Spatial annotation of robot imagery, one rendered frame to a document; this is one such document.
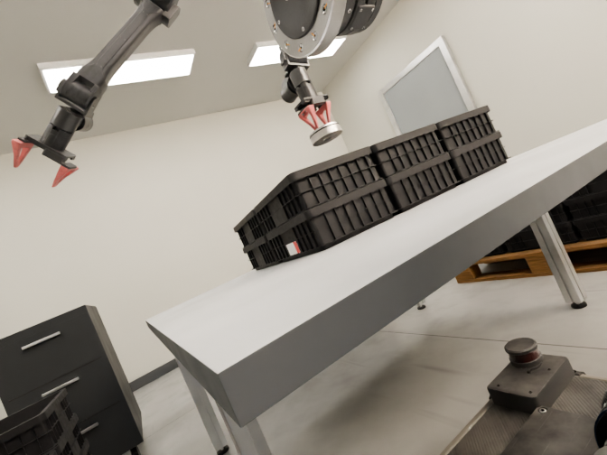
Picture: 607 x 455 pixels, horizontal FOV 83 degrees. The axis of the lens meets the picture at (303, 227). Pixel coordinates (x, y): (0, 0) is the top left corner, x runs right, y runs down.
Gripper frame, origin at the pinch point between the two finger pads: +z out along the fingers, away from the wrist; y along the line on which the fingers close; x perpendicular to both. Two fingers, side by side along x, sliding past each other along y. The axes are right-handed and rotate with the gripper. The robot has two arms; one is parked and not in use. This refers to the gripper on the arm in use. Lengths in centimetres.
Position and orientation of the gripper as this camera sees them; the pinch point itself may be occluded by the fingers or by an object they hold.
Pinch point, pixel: (322, 126)
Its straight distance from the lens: 113.8
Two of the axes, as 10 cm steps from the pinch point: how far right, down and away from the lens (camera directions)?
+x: 4.7, -2.4, -8.5
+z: 4.2, 9.1, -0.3
